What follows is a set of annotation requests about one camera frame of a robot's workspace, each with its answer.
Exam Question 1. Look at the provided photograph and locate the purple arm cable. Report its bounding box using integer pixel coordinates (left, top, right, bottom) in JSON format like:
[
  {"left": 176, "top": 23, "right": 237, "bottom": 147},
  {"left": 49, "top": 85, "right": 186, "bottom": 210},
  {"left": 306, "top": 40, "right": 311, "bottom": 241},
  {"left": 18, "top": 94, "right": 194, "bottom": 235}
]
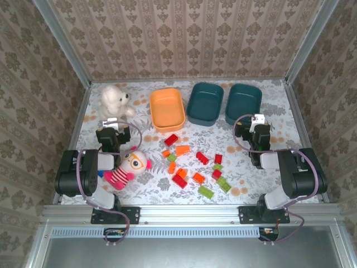
[
  {"left": 75, "top": 121, "right": 143, "bottom": 247},
  {"left": 233, "top": 113, "right": 320, "bottom": 246}
]

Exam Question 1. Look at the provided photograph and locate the aluminium table side rail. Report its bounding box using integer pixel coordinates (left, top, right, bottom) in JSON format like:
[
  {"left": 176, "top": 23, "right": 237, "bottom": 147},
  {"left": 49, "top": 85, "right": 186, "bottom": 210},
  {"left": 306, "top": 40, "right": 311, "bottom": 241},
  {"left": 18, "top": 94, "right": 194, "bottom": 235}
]
[
  {"left": 52, "top": 83, "right": 93, "bottom": 204},
  {"left": 282, "top": 80, "right": 332, "bottom": 204}
]

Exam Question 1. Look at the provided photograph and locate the black controller board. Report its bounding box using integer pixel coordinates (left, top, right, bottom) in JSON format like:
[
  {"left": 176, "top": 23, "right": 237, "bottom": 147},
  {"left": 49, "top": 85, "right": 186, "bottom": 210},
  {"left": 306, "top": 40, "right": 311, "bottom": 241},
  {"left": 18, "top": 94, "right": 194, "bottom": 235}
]
[
  {"left": 258, "top": 226, "right": 279, "bottom": 241},
  {"left": 103, "top": 227, "right": 126, "bottom": 242}
]

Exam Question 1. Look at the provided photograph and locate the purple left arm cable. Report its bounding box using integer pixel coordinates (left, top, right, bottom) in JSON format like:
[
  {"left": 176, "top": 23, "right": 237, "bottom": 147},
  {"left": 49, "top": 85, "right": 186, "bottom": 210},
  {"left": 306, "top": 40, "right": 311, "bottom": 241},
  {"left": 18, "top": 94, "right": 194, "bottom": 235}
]
[{"left": 75, "top": 121, "right": 143, "bottom": 247}]

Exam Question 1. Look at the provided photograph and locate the orange sloped lego piece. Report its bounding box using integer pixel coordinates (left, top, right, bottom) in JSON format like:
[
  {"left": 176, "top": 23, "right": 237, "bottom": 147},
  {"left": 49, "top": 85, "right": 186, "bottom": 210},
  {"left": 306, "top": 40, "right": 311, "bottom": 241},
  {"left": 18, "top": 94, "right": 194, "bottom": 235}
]
[{"left": 175, "top": 145, "right": 192, "bottom": 157}]

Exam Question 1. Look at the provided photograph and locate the red rectangular lego brick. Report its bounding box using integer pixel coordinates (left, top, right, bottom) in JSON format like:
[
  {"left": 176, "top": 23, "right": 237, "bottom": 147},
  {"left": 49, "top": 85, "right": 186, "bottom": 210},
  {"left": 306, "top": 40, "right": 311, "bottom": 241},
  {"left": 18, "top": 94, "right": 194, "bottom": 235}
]
[{"left": 164, "top": 133, "right": 179, "bottom": 147}]

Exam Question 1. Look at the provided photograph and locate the floral table cover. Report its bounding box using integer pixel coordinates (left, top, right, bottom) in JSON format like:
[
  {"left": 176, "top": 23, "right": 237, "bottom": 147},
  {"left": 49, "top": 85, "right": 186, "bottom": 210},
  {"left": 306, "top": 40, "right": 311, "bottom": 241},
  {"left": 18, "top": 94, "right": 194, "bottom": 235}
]
[{"left": 60, "top": 79, "right": 320, "bottom": 206}]

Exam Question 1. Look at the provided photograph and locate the pink striped plush doll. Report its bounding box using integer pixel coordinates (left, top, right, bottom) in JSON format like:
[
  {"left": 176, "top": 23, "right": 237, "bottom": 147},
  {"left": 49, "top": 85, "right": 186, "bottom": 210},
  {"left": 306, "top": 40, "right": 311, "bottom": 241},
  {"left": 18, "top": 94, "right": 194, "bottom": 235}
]
[{"left": 103, "top": 146, "right": 153, "bottom": 191}]

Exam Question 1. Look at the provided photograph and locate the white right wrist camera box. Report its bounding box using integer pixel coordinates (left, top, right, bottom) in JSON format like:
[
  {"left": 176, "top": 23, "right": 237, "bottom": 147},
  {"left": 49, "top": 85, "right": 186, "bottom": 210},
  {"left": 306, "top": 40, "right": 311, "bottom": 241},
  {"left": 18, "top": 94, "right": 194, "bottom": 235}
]
[{"left": 249, "top": 113, "right": 266, "bottom": 132}]

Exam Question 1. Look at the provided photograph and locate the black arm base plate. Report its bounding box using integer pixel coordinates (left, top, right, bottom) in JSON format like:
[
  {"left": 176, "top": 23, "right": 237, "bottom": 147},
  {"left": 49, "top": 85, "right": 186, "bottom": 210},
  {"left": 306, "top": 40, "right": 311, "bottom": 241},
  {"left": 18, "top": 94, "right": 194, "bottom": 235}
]
[
  {"left": 91, "top": 205, "right": 141, "bottom": 226},
  {"left": 238, "top": 205, "right": 291, "bottom": 224}
]

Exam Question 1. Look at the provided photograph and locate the dark orange studded lego brick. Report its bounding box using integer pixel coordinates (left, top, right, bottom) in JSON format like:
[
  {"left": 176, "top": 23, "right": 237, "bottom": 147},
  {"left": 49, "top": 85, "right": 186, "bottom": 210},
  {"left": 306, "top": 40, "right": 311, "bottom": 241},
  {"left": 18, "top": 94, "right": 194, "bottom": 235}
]
[{"left": 192, "top": 172, "right": 207, "bottom": 185}]

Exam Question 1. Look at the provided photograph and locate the slotted grey cable duct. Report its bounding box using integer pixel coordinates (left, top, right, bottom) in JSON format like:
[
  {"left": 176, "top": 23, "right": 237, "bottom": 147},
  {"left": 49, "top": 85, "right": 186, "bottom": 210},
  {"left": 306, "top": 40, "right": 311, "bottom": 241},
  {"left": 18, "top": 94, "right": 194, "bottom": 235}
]
[{"left": 51, "top": 226, "right": 262, "bottom": 238}]

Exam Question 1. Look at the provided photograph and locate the aluminium frame post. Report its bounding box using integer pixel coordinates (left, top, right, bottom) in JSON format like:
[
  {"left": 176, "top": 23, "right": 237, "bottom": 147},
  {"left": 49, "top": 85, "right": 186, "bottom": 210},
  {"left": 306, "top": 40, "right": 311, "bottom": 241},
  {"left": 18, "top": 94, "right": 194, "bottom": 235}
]
[
  {"left": 285, "top": 0, "right": 340, "bottom": 85},
  {"left": 32, "top": 0, "right": 92, "bottom": 88}
]

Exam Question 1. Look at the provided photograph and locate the long red toothed lego brick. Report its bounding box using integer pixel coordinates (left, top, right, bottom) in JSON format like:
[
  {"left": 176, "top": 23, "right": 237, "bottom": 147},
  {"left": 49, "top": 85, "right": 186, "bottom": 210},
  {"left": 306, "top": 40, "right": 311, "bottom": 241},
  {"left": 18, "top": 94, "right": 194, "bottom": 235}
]
[{"left": 195, "top": 151, "right": 210, "bottom": 166}]

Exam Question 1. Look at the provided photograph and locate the large red lego brick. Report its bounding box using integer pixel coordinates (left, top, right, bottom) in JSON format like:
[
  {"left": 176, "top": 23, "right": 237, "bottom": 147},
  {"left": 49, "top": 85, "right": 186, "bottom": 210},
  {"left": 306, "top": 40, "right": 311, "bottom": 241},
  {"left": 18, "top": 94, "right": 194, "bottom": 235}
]
[{"left": 171, "top": 174, "right": 189, "bottom": 190}]

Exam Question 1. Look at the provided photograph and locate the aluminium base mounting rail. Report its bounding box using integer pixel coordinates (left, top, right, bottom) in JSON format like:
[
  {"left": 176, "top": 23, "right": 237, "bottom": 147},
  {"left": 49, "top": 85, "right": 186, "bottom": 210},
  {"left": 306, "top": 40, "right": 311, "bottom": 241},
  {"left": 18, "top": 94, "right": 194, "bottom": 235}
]
[{"left": 41, "top": 204, "right": 342, "bottom": 224}]

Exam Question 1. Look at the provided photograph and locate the teal plastic container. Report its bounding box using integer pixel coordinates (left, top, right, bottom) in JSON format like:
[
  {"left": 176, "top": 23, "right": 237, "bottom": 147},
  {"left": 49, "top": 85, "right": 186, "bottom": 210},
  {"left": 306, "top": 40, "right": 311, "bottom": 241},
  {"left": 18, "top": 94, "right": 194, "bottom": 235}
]
[
  {"left": 224, "top": 83, "right": 263, "bottom": 126},
  {"left": 186, "top": 82, "right": 225, "bottom": 127}
]

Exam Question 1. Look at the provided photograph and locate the large green lego brick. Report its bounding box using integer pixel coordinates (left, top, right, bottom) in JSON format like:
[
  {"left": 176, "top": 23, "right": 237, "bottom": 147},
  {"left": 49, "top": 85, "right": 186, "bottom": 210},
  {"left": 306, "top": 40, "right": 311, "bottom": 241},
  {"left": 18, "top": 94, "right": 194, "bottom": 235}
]
[
  {"left": 197, "top": 185, "right": 216, "bottom": 200},
  {"left": 216, "top": 177, "right": 233, "bottom": 194}
]

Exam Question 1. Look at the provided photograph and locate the orange plastic container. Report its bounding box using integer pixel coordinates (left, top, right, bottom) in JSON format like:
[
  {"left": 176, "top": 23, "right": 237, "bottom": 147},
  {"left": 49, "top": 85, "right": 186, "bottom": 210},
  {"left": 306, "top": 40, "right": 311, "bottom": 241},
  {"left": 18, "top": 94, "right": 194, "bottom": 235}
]
[{"left": 149, "top": 88, "right": 187, "bottom": 133}]

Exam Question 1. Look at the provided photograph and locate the white plush teddy bear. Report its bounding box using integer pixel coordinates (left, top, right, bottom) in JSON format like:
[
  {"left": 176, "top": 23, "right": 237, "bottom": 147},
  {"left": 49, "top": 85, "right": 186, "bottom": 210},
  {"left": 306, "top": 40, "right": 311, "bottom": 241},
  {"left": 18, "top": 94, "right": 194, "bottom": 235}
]
[{"left": 99, "top": 85, "right": 137, "bottom": 121}]

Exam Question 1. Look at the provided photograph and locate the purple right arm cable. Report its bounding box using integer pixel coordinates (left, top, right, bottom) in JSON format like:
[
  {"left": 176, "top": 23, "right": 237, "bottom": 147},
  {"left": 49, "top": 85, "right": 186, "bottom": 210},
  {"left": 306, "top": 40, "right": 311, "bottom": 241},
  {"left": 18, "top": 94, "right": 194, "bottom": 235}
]
[{"left": 233, "top": 113, "right": 320, "bottom": 246}]

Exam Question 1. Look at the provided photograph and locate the grey metal panel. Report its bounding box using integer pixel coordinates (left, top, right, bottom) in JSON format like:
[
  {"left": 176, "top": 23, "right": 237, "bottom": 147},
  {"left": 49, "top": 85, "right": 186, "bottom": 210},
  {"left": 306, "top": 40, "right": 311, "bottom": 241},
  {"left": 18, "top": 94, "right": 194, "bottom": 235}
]
[{"left": 41, "top": 237, "right": 344, "bottom": 268}]

